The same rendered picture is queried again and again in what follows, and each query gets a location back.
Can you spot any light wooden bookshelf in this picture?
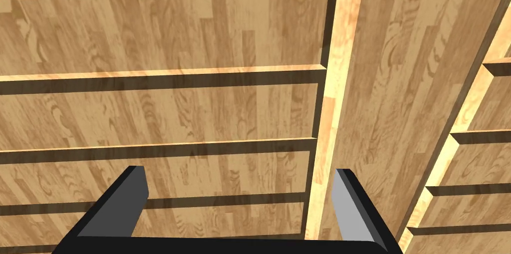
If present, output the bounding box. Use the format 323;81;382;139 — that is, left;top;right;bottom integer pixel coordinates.
397;4;511;254
0;0;511;254

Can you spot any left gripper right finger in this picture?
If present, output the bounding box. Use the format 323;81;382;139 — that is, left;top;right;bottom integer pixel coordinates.
331;168;400;252

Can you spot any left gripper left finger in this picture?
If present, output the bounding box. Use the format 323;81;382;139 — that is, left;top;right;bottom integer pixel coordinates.
68;165;150;239

